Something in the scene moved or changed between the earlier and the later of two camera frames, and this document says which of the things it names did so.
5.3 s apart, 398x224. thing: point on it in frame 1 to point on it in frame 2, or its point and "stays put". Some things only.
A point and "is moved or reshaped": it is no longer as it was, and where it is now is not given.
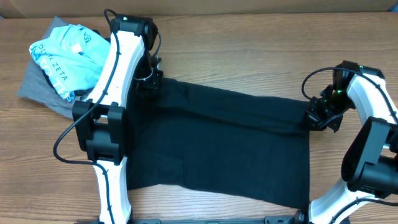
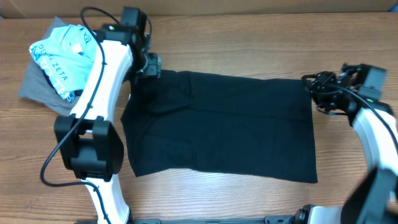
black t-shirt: x=245 y=145 is moved or reshaped
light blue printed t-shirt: x=73 y=56 stays put
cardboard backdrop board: x=99 y=9 stays put
